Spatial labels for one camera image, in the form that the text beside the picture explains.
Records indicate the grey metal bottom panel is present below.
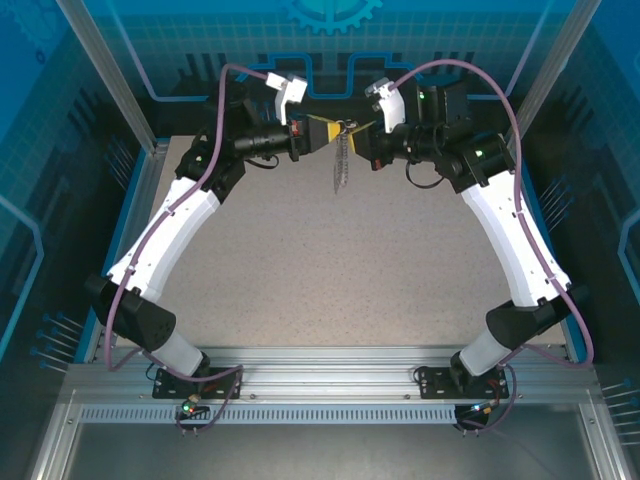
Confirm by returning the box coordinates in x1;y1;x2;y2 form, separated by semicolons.
59;422;609;480

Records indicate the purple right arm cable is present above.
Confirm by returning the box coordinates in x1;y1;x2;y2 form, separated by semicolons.
392;59;597;371

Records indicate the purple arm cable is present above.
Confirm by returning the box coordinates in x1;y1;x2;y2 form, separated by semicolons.
392;59;597;371
104;63;246;431

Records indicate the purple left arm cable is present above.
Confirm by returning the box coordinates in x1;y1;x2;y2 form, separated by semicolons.
104;63;246;431

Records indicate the aluminium side rail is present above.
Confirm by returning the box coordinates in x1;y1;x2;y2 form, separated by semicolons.
74;139;171;369

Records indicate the aluminium frame post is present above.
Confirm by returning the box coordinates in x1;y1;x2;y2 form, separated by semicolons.
55;0;159;154
502;0;604;146

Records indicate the aluminium mounting rail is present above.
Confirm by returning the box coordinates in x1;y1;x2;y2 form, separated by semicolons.
69;344;601;407

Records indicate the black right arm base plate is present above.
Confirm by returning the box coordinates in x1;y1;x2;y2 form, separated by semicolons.
417;364;511;401

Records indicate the small connector with led wires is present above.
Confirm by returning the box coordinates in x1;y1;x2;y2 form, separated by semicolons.
173;393;214;437
452;398;504;437

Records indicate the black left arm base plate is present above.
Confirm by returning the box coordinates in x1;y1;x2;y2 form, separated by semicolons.
152;367;245;401

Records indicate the grey slotted cable duct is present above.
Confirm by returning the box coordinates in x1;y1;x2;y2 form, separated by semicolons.
79;403;459;426

